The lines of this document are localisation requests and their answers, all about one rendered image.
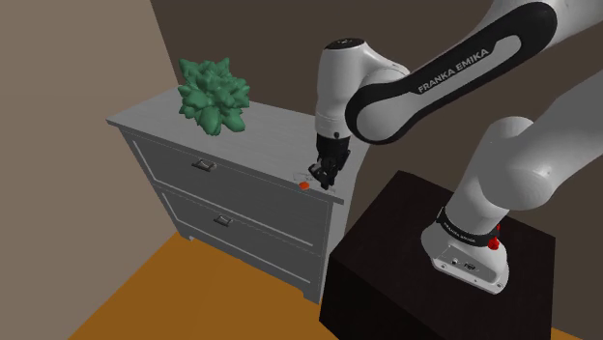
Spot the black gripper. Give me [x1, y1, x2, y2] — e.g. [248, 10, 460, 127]
[308, 133, 353, 191]

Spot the grey chest of drawers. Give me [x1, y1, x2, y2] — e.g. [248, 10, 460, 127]
[105, 87, 370, 305]

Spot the clear bottle with orange cap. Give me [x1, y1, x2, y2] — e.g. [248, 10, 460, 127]
[292, 171, 338, 194]

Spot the green leafy plant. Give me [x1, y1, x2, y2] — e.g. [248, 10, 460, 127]
[177, 57, 252, 137]

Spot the dark robot stand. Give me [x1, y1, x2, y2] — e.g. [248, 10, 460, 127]
[318, 170, 557, 340]

